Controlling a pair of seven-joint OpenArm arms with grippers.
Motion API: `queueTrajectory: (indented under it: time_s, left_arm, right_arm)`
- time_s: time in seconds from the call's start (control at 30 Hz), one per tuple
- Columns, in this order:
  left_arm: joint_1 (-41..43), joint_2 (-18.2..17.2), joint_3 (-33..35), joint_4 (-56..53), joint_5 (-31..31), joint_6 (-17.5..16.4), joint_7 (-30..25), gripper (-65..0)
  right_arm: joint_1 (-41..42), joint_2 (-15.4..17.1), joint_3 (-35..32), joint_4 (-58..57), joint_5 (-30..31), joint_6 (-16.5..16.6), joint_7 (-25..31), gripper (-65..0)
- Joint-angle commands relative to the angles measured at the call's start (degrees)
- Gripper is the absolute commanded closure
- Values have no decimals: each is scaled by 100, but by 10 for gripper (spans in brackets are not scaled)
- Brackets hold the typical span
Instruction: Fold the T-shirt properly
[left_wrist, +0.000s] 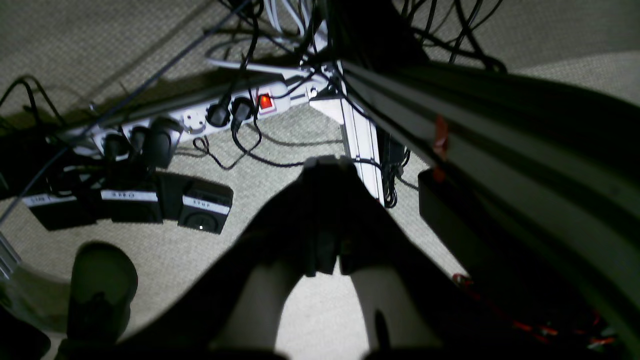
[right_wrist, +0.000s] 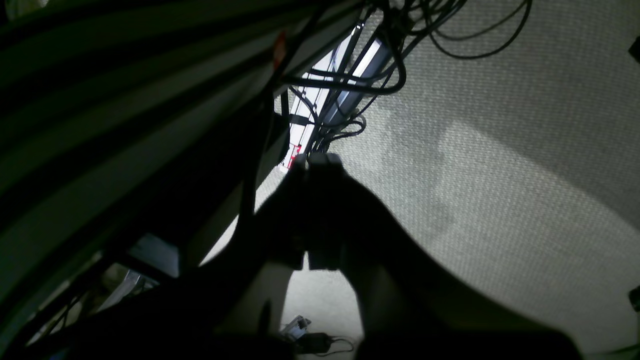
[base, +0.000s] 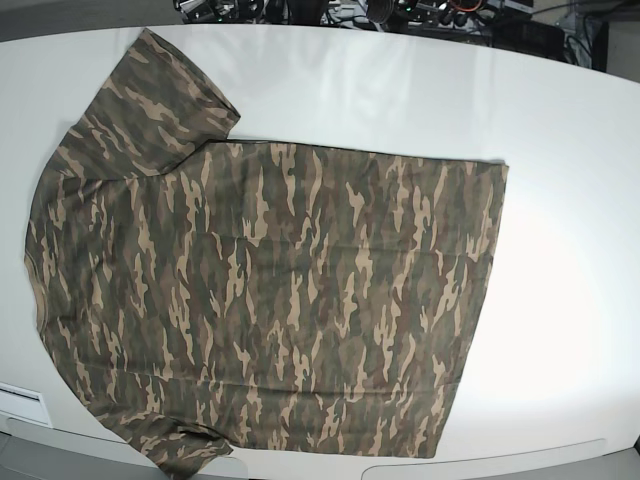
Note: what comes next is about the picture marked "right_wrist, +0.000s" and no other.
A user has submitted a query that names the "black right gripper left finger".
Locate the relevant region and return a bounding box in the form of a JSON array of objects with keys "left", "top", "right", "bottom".
[{"left": 199, "top": 155, "right": 307, "bottom": 360}]

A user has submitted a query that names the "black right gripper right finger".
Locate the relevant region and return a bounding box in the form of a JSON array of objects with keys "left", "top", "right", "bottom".
[{"left": 307, "top": 153, "right": 581, "bottom": 360}]

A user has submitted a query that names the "black power adapter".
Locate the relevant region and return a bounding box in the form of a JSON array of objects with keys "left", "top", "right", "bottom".
[{"left": 294, "top": 332, "right": 355, "bottom": 357}]

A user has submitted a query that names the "white power strip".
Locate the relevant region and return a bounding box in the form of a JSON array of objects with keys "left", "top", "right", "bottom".
[{"left": 278, "top": 28, "right": 391, "bottom": 173}]

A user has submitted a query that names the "black cable loop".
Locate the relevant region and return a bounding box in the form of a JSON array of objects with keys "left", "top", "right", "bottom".
[{"left": 425, "top": 0, "right": 533, "bottom": 61}]

